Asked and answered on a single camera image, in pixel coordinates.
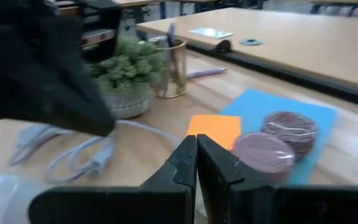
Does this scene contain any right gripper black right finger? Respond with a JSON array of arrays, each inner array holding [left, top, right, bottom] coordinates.
[[196, 133, 358, 224]]

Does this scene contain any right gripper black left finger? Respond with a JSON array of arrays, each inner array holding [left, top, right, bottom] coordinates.
[[28, 134, 198, 224]]

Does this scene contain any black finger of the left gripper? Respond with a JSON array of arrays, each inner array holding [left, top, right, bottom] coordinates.
[[0, 16, 117, 138]]

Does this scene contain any white power cord with plug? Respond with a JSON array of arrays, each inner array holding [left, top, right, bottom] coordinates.
[[7, 119, 183, 185]]

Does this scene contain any white light bulb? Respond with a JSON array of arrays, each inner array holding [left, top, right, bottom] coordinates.
[[0, 173, 47, 224]]

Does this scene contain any green plant in grey pot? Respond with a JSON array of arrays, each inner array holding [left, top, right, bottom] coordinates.
[[85, 36, 168, 120]]

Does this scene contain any pale lilac pen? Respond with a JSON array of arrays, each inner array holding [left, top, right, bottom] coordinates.
[[164, 22, 177, 48]]

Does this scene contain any orange sticky note pad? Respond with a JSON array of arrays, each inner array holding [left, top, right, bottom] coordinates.
[[186, 114, 243, 152]]

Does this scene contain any gold pencil cup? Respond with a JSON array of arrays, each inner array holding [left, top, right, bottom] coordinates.
[[152, 37, 188, 100]]

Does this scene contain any blue mat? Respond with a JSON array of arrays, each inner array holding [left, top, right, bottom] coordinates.
[[219, 88, 339, 185]]

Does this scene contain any white paper sheet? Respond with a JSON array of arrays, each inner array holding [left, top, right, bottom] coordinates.
[[188, 27, 234, 39]]

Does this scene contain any purple pen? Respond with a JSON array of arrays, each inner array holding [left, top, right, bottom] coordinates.
[[186, 67, 228, 80]]

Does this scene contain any black table clamp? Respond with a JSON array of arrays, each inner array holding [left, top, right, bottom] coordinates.
[[213, 39, 234, 54]]

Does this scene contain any light wooden desk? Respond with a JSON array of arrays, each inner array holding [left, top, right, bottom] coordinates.
[[136, 7, 358, 91]]

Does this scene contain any grey round cable grommet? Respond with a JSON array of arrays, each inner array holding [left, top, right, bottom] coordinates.
[[238, 37, 264, 47]]

